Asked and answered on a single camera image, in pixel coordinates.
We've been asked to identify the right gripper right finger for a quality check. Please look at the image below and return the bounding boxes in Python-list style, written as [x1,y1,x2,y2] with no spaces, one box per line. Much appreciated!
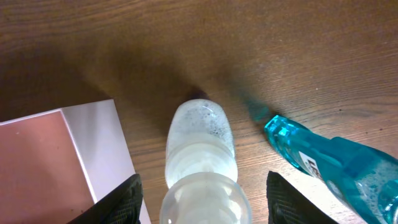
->
[267,171,337,224]

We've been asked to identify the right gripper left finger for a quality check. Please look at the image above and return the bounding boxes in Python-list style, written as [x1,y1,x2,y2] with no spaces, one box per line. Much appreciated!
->
[68,174,143,224]

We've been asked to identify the dark purple pump bottle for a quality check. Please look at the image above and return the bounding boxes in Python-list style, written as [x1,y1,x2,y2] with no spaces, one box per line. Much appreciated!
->
[159,99,252,224]

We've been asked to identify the blue Listerine mouthwash bottle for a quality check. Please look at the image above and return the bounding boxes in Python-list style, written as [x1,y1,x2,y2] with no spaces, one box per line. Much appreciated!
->
[264,115,397,223]

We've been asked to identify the white square cardboard box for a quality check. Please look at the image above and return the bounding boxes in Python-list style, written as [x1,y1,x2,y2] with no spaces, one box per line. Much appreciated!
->
[1,100,135,223]

